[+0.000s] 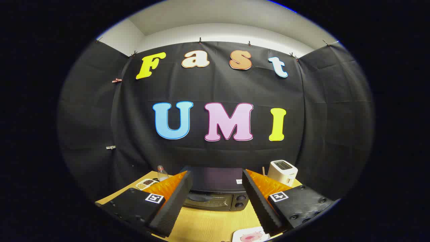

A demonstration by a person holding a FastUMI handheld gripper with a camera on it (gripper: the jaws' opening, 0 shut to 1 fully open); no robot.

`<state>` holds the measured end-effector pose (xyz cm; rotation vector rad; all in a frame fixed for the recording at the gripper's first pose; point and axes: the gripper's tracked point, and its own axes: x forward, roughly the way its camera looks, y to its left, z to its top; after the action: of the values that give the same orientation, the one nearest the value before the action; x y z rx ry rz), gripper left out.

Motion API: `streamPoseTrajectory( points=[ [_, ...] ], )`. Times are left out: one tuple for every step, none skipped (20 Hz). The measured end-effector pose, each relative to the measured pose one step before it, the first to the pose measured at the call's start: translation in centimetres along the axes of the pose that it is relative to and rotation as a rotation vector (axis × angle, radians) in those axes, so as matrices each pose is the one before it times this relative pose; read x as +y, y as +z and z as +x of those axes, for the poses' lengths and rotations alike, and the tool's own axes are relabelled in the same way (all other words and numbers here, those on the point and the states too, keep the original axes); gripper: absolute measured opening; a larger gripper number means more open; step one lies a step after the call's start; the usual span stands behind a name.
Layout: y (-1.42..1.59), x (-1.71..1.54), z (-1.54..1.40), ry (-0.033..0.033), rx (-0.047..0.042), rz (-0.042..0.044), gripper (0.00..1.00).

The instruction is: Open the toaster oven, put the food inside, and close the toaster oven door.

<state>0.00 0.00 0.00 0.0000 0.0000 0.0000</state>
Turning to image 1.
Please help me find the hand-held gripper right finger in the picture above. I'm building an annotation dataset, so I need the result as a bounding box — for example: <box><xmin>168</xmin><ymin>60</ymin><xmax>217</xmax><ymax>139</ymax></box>
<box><xmin>242</xmin><ymin>169</ymin><xmax>336</xmax><ymax>236</ymax></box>

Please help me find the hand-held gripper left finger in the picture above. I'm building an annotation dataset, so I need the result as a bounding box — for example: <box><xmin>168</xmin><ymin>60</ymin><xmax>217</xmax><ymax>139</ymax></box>
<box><xmin>95</xmin><ymin>170</ymin><xmax>194</xmax><ymax>238</ymax></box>

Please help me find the pink ham slice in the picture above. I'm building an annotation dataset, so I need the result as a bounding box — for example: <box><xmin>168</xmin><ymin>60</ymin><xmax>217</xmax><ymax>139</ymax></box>
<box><xmin>240</xmin><ymin>232</ymin><xmax>263</xmax><ymax>242</ymax></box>

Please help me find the white square plate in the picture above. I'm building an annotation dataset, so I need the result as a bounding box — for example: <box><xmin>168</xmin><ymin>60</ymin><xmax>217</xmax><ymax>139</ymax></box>
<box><xmin>232</xmin><ymin>226</ymin><xmax>271</xmax><ymax>242</ymax></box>

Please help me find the black toaster oven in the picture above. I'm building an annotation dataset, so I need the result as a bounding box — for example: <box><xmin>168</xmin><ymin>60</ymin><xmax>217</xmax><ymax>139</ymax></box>
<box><xmin>180</xmin><ymin>165</ymin><xmax>251</xmax><ymax>211</ymax></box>

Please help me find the white bread toaster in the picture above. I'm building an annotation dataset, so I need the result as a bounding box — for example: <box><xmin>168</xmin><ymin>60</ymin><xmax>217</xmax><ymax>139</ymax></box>
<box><xmin>268</xmin><ymin>160</ymin><xmax>298</xmax><ymax>187</ymax></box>

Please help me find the divided white snack tray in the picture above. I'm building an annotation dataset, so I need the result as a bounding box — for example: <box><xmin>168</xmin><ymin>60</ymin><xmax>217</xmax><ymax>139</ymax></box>
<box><xmin>136</xmin><ymin>178</ymin><xmax>160</xmax><ymax>191</ymax></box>

